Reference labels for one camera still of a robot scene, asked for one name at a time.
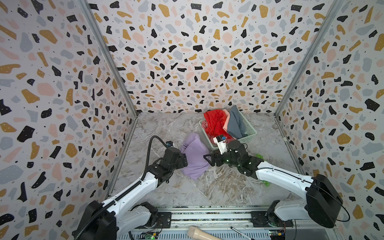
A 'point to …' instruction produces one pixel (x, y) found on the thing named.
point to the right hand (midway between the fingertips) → (206, 152)
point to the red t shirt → (215, 120)
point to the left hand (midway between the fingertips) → (181, 155)
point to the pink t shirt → (225, 126)
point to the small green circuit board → (149, 237)
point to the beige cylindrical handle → (195, 233)
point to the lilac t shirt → (195, 149)
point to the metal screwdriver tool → (231, 227)
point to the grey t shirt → (235, 126)
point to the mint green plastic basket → (253, 132)
